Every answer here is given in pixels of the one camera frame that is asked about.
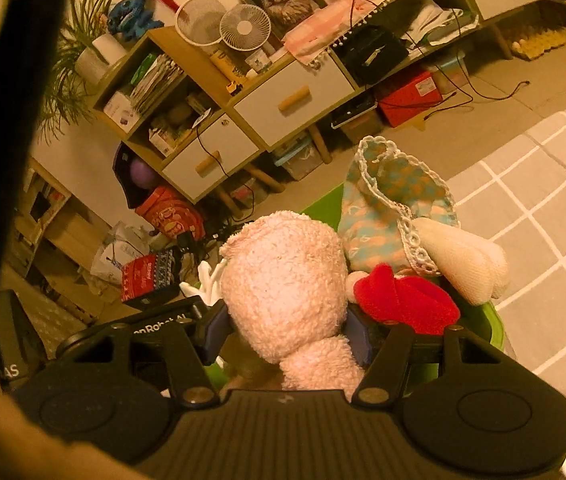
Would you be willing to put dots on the black cardboard box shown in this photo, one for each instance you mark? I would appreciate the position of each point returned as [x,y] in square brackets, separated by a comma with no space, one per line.
[13,340]

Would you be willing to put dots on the wooden shelf unit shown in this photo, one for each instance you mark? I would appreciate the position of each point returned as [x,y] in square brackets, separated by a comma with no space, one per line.
[63,230]

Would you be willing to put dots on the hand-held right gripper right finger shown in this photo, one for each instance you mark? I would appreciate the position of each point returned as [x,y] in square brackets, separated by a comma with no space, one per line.
[361,336]

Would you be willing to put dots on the purple ball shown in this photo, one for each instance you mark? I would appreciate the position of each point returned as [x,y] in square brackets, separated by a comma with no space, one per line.
[143,174]

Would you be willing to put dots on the wooden storage cabinet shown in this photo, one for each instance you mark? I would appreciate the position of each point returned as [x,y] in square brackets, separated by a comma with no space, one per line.
[173,42]

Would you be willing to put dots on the stack of papers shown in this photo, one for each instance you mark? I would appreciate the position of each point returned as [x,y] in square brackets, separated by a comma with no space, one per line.
[158,80]

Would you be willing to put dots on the green plastic box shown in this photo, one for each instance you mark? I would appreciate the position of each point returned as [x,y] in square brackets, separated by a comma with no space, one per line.
[483,325]

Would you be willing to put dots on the small white box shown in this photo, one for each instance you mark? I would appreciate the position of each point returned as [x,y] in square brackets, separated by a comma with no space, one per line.
[123,112]

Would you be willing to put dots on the red paper bag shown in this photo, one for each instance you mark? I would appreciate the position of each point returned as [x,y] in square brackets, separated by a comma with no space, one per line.
[173,212]

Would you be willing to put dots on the white plant pot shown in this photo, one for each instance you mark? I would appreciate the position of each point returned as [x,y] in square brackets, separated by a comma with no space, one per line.
[110,49]

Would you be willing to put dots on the green potted plant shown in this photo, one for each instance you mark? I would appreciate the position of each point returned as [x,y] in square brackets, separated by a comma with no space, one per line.
[80,35]

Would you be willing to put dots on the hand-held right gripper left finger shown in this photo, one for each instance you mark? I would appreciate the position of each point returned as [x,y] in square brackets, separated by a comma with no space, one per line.
[215,331]

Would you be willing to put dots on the black tripod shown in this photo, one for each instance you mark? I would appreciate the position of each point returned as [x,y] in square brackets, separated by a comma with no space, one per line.
[185,242]

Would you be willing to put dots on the black bag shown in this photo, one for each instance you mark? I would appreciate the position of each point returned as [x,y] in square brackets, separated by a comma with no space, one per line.
[373,55]

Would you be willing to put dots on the blue plush toy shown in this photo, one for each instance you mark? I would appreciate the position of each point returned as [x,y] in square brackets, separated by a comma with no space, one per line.
[128,15]

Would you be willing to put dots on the folded white clothes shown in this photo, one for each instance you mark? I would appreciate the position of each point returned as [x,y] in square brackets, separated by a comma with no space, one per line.
[433,17]

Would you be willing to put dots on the white desk fan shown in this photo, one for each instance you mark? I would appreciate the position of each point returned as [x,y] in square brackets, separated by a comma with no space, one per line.
[245,27]
[201,19]

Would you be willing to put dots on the clear plastic storage bin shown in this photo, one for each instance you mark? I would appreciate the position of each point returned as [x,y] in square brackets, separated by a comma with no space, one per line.
[450,72]
[303,162]

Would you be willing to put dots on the santa plush toy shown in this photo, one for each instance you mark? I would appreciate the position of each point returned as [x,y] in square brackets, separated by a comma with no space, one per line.
[403,300]

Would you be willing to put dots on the pink table runner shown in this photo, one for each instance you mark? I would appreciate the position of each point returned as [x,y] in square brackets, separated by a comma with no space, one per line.
[323,25]

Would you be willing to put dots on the grey checked tablecloth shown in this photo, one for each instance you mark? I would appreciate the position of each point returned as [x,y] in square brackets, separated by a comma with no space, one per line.
[538,210]

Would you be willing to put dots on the red patterned box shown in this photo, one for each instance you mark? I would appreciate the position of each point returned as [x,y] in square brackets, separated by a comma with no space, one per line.
[148,275]

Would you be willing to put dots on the pink plush doll with dress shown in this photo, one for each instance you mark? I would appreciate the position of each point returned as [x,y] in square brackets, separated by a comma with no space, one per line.
[283,280]

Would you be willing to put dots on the yellow egg tray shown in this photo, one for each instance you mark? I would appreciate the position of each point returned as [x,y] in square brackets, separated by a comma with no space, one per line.
[543,42]

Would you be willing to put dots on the white plastic bag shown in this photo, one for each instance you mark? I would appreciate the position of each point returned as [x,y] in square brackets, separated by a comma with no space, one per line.
[113,255]

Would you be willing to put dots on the white cloth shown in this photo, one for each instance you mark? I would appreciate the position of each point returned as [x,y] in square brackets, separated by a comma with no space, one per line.
[203,285]

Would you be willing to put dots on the cream mesh sponge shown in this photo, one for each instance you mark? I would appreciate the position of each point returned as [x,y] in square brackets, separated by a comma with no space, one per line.
[468,260]

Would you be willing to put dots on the blue orange lace-trimmed pouch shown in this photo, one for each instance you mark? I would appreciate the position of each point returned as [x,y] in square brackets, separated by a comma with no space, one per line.
[388,210]

